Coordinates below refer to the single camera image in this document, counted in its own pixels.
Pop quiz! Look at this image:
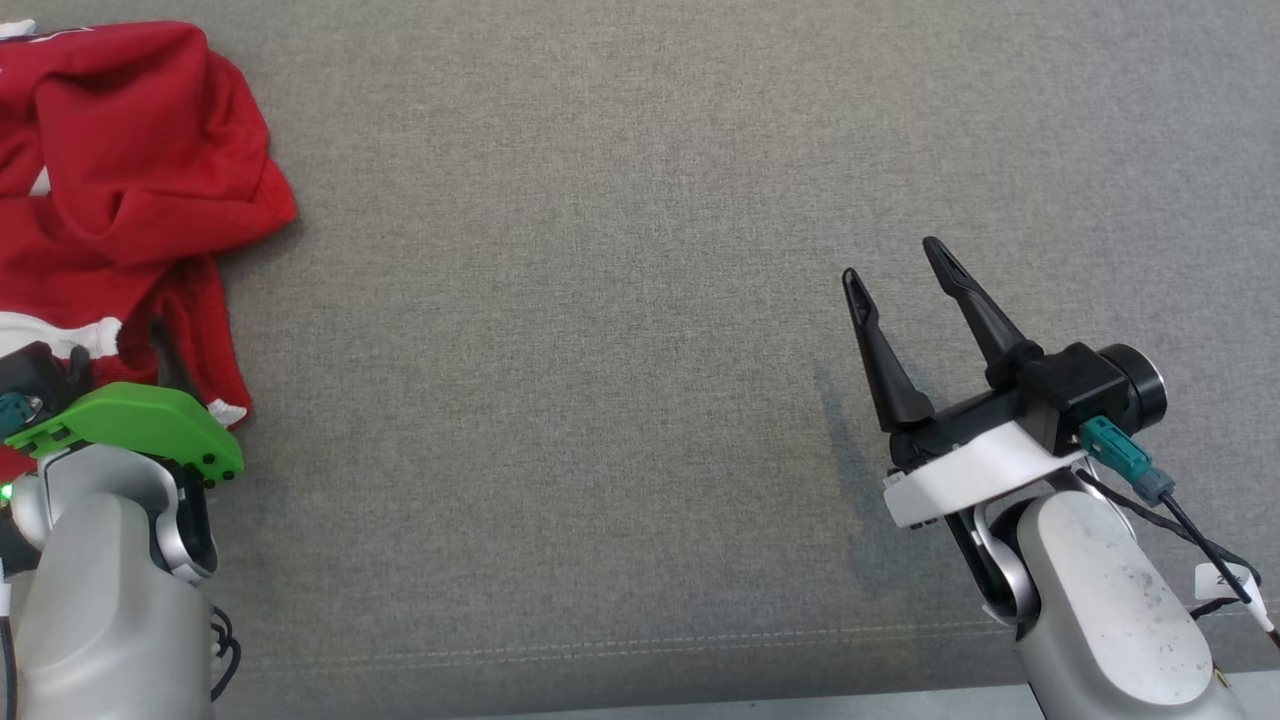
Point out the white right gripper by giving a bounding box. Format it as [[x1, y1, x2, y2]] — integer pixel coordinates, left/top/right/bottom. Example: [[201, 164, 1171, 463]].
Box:
[[843, 237, 1089, 529]]

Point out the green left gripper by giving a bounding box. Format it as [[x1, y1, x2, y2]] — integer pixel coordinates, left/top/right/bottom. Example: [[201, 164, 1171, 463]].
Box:
[[5, 320, 244, 491]]

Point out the red jersey with white sleeves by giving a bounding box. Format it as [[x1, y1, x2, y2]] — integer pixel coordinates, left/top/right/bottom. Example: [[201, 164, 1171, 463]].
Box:
[[0, 18, 299, 483]]

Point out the grey fabric sofa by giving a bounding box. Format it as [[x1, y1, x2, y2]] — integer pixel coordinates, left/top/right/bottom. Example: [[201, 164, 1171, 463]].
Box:
[[0, 0, 1280, 720]]

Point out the black right arm cable teal plug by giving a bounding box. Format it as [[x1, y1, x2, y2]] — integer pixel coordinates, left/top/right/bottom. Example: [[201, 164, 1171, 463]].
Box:
[[1078, 417, 1280, 651]]

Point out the white cable label tag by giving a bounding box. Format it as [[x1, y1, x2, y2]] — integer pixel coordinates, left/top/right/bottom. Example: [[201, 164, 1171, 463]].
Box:
[[1195, 562, 1263, 604]]

